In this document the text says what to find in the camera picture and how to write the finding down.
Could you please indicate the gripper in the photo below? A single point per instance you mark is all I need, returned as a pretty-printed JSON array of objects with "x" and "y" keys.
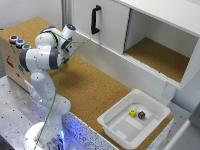
[{"x": 67, "y": 53}]

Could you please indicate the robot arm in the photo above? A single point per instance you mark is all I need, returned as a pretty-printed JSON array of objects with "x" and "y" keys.
[{"x": 40, "y": 81}]

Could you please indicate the wooden drawer box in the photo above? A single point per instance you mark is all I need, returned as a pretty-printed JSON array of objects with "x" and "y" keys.
[{"x": 28, "y": 28}]

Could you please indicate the green button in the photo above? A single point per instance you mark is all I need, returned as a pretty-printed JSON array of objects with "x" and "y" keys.
[{"x": 26, "y": 47}]

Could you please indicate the blue button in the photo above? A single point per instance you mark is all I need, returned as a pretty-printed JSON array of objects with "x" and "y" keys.
[{"x": 20, "y": 42}]

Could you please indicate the white sliding door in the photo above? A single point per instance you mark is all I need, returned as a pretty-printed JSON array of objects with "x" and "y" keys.
[{"x": 111, "y": 23}]

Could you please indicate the red button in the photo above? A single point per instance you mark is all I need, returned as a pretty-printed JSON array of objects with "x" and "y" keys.
[{"x": 13, "y": 38}]

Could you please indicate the yellow block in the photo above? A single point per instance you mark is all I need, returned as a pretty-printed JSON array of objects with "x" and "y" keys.
[{"x": 132, "y": 113}]

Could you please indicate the white cabinet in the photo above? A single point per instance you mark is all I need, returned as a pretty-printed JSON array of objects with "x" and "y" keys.
[{"x": 156, "y": 20}]

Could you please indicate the purple block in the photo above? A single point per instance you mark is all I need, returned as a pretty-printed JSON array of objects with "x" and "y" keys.
[{"x": 141, "y": 114}]

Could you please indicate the white plastic box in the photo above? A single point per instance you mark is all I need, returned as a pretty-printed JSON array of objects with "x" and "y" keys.
[{"x": 128, "y": 130}]

